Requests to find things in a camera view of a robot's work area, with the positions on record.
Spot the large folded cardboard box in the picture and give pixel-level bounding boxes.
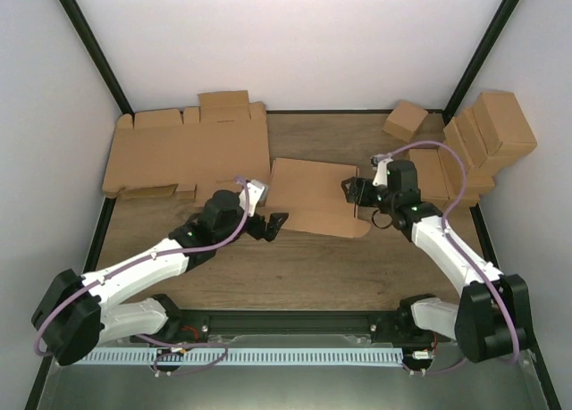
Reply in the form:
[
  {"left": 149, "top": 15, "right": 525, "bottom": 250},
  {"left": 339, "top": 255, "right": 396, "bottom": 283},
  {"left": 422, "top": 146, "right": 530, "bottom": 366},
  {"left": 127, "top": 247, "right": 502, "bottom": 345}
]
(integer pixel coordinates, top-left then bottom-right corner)
[{"left": 472, "top": 91, "right": 537, "bottom": 160}]

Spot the row of folded boxes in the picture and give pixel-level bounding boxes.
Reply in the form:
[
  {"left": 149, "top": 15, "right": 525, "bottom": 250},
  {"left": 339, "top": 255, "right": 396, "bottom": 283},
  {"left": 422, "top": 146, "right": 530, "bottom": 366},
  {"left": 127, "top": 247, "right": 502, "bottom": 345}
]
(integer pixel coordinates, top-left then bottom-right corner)
[{"left": 438, "top": 118, "right": 495, "bottom": 206}]

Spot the small folded cardboard box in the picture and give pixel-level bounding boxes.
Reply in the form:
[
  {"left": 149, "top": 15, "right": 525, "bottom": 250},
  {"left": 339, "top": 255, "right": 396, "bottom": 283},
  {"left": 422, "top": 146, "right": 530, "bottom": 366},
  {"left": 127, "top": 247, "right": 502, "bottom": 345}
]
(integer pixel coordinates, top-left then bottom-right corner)
[{"left": 383, "top": 100, "right": 428, "bottom": 142}]

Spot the folded box on table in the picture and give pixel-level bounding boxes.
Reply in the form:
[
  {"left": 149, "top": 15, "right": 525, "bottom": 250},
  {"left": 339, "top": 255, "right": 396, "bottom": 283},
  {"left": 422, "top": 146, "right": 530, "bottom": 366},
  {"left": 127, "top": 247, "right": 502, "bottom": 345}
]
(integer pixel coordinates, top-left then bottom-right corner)
[{"left": 408, "top": 149, "right": 449, "bottom": 207}]

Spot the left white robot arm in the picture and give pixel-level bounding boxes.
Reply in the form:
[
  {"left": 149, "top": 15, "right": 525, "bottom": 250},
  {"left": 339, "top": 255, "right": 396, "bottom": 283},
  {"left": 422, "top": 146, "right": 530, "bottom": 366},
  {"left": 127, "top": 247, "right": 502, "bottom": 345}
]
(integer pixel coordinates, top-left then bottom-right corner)
[{"left": 31, "top": 181, "right": 289, "bottom": 365}]

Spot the left black frame post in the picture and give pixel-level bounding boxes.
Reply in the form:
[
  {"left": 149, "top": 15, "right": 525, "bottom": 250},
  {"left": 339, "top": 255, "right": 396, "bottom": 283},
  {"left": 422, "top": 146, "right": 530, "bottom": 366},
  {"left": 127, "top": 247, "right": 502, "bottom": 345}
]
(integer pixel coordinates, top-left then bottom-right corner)
[{"left": 58, "top": 0, "right": 134, "bottom": 115}]

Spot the stack of flat cardboard blanks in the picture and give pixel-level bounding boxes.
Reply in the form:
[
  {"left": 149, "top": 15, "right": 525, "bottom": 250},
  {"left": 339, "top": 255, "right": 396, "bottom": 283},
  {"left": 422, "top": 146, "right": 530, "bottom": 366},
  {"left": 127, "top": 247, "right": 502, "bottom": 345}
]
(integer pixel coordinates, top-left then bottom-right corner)
[{"left": 102, "top": 90, "right": 271, "bottom": 205}]

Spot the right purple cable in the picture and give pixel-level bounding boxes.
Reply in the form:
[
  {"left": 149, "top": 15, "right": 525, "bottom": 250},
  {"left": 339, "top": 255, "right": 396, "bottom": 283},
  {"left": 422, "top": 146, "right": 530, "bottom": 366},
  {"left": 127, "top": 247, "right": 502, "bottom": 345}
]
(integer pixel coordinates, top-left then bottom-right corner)
[{"left": 379, "top": 140, "right": 522, "bottom": 378}]

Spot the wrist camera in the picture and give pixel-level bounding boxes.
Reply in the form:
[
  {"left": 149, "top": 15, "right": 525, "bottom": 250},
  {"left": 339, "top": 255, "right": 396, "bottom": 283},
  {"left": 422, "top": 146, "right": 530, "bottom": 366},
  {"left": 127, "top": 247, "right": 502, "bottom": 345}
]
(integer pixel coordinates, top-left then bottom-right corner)
[
  {"left": 240, "top": 180, "right": 269, "bottom": 217},
  {"left": 371, "top": 154, "right": 392, "bottom": 187}
]

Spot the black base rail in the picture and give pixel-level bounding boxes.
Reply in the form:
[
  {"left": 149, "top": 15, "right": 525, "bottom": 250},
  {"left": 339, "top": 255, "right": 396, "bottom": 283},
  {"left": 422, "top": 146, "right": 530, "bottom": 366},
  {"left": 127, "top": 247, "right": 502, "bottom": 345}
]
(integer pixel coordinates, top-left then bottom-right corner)
[{"left": 174, "top": 310, "right": 405, "bottom": 343}]

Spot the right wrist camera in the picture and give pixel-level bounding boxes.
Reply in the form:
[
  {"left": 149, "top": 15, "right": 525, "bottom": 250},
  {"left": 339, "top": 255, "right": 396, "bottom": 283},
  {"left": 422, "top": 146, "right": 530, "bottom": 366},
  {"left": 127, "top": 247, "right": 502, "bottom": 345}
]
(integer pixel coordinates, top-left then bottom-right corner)
[{"left": 371, "top": 154, "right": 392, "bottom": 187}]

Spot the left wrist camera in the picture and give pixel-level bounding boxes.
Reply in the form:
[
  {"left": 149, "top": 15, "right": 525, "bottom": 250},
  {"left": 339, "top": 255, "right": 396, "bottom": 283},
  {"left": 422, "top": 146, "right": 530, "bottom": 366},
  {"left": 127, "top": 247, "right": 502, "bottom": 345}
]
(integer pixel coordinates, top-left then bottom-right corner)
[{"left": 240, "top": 180, "right": 269, "bottom": 217}]

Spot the black frame post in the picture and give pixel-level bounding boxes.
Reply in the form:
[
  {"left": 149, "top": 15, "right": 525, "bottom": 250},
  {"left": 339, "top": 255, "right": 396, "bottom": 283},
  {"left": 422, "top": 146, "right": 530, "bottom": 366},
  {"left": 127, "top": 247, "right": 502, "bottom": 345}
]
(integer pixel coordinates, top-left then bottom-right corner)
[
  {"left": 58, "top": 0, "right": 134, "bottom": 115},
  {"left": 442, "top": 0, "right": 521, "bottom": 123}
]

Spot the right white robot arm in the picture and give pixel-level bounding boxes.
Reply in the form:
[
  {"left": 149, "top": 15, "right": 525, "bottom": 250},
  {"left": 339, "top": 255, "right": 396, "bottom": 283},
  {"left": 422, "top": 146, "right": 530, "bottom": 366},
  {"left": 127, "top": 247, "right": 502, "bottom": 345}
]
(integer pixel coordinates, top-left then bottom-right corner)
[{"left": 341, "top": 158, "right": 533, "bottom": 363}]

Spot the light blue slotted cable duct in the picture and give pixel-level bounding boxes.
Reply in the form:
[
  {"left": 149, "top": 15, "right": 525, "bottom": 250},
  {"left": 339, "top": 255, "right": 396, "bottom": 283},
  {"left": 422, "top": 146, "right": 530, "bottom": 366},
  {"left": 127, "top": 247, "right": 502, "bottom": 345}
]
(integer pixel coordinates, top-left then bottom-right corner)
[{"left": 77, "top": 347, "right": 403, "bottom": 367}]

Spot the right black frame post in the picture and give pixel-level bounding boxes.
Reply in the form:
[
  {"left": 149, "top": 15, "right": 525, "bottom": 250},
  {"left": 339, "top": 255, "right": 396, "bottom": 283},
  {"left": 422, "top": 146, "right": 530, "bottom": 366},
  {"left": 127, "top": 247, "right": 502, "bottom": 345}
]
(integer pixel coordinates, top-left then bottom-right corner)
[{"left": 442, "top": 0, "right": 521, "bottom": 123}]

